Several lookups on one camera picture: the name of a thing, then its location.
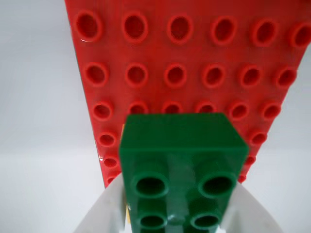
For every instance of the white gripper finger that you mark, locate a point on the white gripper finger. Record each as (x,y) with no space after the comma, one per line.
(250,211)
(102,208)

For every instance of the large green lego brick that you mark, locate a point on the large green lego brick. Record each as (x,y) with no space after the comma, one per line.
(182,143)

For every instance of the red lego baseplate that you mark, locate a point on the red lego baseplate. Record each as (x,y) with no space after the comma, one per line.
(155,48)

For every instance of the yellow lego brick brick-wall print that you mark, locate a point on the yellow lego brick brick-wall print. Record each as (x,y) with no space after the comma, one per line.
(127,213)

